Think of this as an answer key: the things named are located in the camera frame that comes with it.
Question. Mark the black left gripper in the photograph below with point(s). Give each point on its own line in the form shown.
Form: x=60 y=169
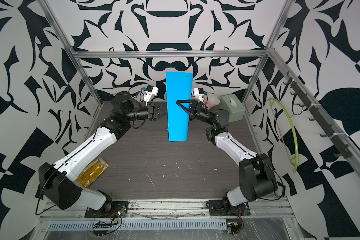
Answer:
x=151 y=111

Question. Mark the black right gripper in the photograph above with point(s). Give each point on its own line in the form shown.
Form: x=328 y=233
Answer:
x=193 y=114

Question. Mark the blue rectangular paper sheet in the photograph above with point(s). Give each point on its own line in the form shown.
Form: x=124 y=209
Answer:
x=179 y=88

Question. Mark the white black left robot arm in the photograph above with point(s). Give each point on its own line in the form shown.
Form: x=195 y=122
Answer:
x=58 y=181

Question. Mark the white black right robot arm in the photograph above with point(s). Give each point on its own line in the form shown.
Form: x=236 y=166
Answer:
x=257 y=177

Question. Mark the white plush toy pink shirt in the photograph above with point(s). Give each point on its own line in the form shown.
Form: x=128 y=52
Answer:
x=211 y=100

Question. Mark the green tissue box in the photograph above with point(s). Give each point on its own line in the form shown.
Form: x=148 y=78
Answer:
x=233 y=106

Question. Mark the yellow plastic packet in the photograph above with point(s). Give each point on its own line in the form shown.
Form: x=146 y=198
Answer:
x=92 y=172

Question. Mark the black connector board right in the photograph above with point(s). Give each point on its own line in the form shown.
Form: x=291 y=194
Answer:
x=233 y=228

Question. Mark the black connector board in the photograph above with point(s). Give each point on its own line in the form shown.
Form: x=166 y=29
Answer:
x=100 y=229
x=233 y=228

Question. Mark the black connector board left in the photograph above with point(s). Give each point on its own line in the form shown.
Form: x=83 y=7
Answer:
x=100 y=229

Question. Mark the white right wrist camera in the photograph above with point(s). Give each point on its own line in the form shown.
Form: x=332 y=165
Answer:
x=198 y=94

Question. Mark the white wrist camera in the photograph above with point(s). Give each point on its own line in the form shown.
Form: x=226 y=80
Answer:
x=198 y=94
x=149 y=93

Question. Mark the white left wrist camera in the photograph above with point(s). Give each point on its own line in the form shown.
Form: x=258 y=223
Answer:
x=149 y=93

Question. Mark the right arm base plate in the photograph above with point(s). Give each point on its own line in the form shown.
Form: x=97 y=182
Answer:
x=219 y=208

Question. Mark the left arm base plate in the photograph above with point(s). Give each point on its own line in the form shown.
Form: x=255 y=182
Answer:
x=109 y=210

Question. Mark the white slotted cable duct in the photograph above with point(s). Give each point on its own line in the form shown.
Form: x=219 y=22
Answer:
x=137 y=225

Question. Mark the black wall hook rack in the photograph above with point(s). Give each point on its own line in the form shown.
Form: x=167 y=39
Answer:
x=320 y=116

